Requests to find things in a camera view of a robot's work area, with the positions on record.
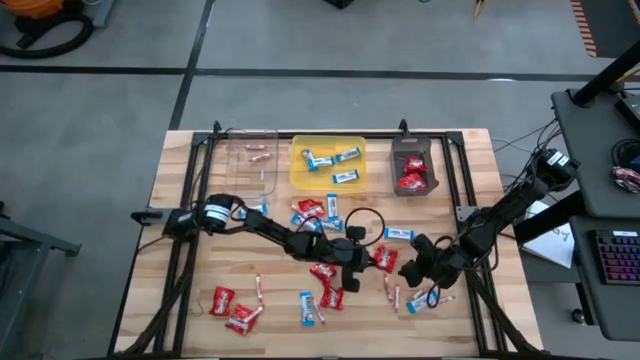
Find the black vacuum hose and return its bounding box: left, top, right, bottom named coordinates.
left=0, top=12, right=95, bottom=60

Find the black coiled cable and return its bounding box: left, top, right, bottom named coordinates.
left=610, top=138, right=640, bottom=169

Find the candy bag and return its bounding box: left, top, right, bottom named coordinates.
left=610, top=166, right=640, bottom=194

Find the grey metal cart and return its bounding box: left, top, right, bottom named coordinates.
left=0, top=199, right=82, bottom=360

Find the grey floor cable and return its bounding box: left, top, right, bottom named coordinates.
left=489, top=117, right=576, bottom=181

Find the black desktop device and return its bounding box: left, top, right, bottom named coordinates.
left=614, top=94, right=640, bottom=134

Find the backlit black keyboard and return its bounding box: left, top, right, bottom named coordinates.
left=594, top=229, right=640, bottom=286

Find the orange vacuum cleaner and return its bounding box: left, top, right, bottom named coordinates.
left=12, top=0, right=66, bottom=20

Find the grey plastic bin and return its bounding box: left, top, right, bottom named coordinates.
left=389, top=135, right=440, bottom=197

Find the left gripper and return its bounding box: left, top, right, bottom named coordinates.
left=319, top=225, right=380, bottom=294

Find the yellow plastic bin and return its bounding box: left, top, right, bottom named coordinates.
left=289, top=134, right=368, bottom=192

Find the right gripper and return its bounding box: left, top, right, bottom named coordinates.
left=398, top=232, right=469, bottom=290

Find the black desk leg bar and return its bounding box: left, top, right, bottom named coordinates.
left=513, top=189, right=586, bottom=246

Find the clear plastic bin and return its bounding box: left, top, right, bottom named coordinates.
left=222, top=130, right=280, bottom=199

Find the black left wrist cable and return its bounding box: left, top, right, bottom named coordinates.
left=343, top=207, right=387, bottom=247

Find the grey desk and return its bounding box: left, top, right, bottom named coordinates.
left=551, top=87, right=640, bottom=219
left=569, top=214, right=640, bottom=342

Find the black slanted pole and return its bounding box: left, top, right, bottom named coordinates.
left=572, top=39, right=640, bottom=107

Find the white paper sheet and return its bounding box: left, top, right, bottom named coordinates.
left=522, top=199, right=576, bottom=270

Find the black hazard-edged floor mat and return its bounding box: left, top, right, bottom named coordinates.
left=569, top=0, right=640, bottom=59

